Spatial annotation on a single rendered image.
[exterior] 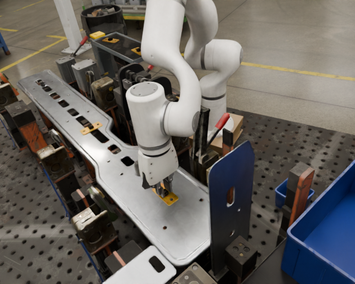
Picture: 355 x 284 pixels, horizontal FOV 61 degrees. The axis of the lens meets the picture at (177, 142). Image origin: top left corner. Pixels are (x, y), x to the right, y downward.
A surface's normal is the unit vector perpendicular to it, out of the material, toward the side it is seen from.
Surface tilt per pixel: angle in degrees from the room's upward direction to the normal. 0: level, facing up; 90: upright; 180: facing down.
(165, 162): 91
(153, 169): 89
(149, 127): 92
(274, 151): 0
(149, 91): 1
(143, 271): 0
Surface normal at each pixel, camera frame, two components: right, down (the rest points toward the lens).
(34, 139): 0.64, 0.44
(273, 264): -0.11, -0.77
